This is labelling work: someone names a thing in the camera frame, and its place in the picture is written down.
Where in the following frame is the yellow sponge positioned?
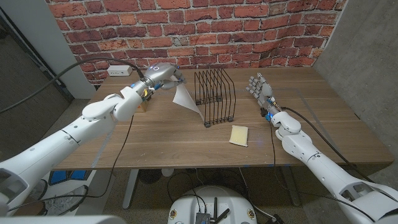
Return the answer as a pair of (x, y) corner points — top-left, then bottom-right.
(229, 124), (249, 147)

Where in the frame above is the white robot torso base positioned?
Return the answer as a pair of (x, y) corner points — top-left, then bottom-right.
(167, 185), (258, 224)

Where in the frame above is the white paper file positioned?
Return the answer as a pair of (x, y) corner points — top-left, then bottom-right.
(172, 75), (205, 121)

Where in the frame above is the black wire file holder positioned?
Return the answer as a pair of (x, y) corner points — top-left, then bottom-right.
(194, 68), (236, 128)

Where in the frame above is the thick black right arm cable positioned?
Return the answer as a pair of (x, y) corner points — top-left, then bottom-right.
(280, 106), (376, 184)

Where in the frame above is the blue item under table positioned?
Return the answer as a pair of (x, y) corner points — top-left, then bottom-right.
(49, 170), (93, 185)

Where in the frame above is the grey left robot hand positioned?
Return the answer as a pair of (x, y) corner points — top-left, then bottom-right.
(142, 62), (187, 94)

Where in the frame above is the grey computer box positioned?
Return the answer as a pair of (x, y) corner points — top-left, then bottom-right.
(195, 212), (211, 224)

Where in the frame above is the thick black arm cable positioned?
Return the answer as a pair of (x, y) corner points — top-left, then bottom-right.
(0, 57), (146, 114)
(280, 106), (376, 184)

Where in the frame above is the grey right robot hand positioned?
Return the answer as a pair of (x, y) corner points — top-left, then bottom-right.
(245, 72), (282, 119)

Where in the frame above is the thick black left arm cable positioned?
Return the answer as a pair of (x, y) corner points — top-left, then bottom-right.
(0, 57), (146, 114)

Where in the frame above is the grey sneaker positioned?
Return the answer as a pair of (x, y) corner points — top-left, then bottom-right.
(29, 179), (49, 200)
(45, 185), (90, 216)

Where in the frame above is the white power strip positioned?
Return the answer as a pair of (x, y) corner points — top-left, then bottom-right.
(106, 65), (133, 77)

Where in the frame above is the red brick printed backdrop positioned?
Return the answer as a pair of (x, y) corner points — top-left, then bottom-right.
(45, 0), (348, 85)

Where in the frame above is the white table leg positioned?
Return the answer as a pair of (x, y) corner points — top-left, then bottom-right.
(122, 169), (140, 210)

